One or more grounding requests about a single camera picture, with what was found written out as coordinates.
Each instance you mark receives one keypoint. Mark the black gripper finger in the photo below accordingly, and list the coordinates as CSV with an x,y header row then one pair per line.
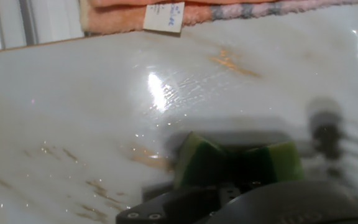
x,y
179,207

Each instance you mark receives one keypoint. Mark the green sponge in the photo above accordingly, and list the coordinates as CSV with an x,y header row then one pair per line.
x,y
204,165

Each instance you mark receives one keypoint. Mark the orange striped cloth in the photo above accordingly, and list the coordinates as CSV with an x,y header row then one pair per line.
x,y
120,18

